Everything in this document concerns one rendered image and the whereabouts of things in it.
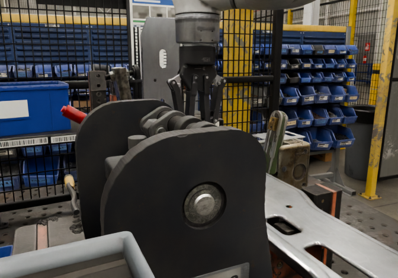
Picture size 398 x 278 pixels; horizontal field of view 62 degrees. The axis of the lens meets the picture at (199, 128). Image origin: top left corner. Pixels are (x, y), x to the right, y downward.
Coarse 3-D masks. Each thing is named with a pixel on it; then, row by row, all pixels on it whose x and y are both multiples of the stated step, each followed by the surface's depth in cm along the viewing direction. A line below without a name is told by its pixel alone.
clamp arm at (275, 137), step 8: (272, 112) 74; (280, 112) 72; (272, 120) 73; (280, 120) 71; (272, 128) 72; (280, 128) 72; (272, 136) 73; (280, 136) 72; (264, 144) 75; (272, 144) 73; (280, 144) 73; (272, 152) 72; (272, 160) 72; (272, 168) 73
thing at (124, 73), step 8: (112, 72) 61; (120, 72) 61; (128, 72) 62; (136, 72) 62; (112, 80) 61; (120, 80) 61; (128, 80) 61; (120, 88) 61; (128, 88) 62; (120, 96) 61; (128, 96) 62
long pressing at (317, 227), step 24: (288, 192) 59; (288, 216) 50; (312, 216) 50; (288, 240) 43; (312, 240) 43; (336, 240) 43; (360, 240) 43; (288, 264) 40; (312, 264) 38; (360, 264) 38; (384, 264) 38
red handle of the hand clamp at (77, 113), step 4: (64, 108) 59; (68, 108) 59; (72, 108) 59; (64, 112) 59; (68, 112) 59; (72, 112) 59; (76, 112) 60; (80, 112) 60; (64, 116) 59; (68, 116) 59; (72, 116) 59; (76, 116) 59; (80, 116) 60; (84, 116) 60; (72, 120) 60; (76, 120) 60; (80, 120) 60
